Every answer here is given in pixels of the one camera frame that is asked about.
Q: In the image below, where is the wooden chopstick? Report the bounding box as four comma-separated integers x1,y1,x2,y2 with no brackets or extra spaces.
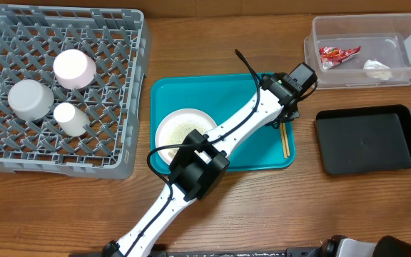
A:
281,123,290,158
280,124,290,159

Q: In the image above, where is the red snack wrapper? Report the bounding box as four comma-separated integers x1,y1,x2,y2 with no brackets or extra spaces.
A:
319,46,361,69

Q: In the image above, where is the white napkin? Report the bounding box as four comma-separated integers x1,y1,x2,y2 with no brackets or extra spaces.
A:
363,59,392,81

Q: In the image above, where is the large white plate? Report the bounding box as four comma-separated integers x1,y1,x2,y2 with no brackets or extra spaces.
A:
155,109,217,148

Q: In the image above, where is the small pink bowl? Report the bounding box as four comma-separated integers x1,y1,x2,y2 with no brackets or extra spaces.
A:
53,49,96,89

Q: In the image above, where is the cream cup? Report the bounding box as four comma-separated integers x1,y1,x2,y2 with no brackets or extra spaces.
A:
54,103,90,136

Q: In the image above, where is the grey-green bowl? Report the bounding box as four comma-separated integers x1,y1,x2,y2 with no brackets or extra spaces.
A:
8,79,54,121

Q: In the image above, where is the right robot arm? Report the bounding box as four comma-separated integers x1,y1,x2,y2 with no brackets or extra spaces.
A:
307,235,411,257

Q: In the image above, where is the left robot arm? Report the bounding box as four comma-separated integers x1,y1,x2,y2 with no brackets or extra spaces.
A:
102,63,318,257

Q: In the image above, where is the clear plastic bin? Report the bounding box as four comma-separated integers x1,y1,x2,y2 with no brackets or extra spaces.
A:
304,14,411,89

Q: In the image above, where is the teal serving tray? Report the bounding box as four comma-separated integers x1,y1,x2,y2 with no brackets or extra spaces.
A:
150,74,296,172

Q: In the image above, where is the black tray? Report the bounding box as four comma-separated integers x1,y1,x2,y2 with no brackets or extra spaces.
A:
314,104,411,176

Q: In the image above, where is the grey dish rack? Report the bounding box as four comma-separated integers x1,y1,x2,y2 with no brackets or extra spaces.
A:
0,4,152,179

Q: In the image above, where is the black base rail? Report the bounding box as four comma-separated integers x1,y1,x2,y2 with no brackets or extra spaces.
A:
148,247,318,257

